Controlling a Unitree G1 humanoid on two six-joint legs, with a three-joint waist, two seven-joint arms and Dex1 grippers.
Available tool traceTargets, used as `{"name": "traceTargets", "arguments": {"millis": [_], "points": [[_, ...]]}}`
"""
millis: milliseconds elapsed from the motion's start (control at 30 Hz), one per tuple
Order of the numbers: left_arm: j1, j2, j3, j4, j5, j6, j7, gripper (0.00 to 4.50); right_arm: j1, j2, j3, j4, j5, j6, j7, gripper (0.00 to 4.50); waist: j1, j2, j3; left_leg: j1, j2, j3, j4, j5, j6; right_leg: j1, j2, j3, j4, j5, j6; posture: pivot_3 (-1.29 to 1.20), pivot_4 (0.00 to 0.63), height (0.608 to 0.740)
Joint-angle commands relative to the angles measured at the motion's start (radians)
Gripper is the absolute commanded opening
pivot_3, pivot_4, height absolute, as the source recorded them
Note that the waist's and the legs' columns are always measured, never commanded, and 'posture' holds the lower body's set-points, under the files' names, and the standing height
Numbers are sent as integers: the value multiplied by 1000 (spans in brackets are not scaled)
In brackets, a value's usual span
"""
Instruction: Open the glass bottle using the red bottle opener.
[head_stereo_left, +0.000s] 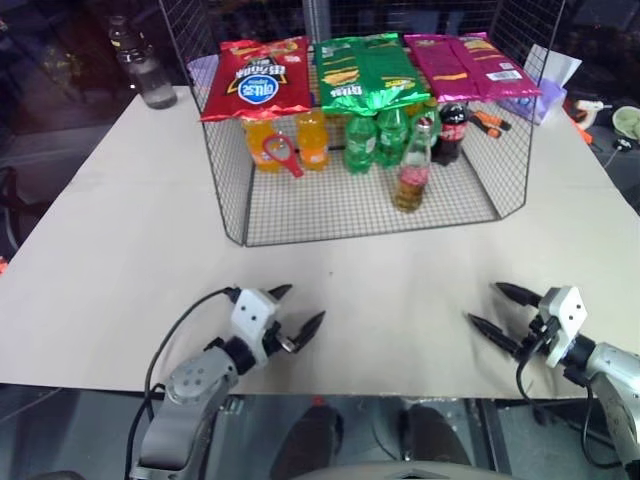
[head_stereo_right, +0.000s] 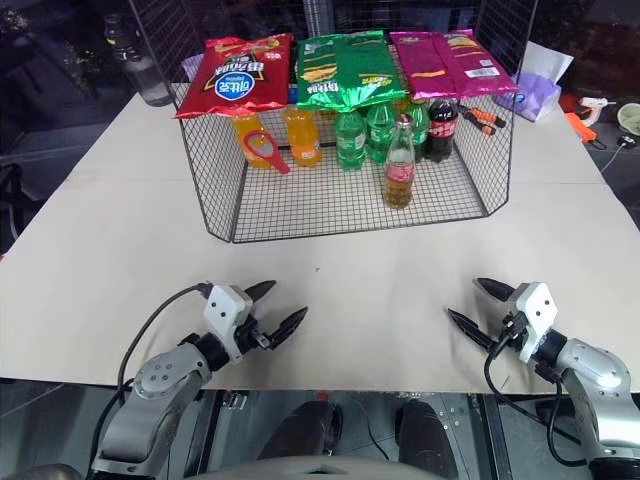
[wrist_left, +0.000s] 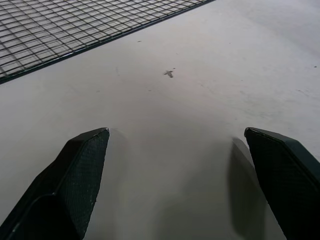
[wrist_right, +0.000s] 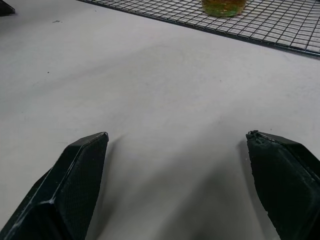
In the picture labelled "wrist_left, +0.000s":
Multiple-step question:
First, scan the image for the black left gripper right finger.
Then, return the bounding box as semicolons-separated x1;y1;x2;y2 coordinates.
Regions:
244;126;320;240

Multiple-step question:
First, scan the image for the black wire mesh fence panel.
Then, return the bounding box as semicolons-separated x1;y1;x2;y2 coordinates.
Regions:
0;0;218;85

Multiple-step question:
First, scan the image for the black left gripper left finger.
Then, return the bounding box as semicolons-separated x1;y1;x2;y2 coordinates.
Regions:
0;127;111;240

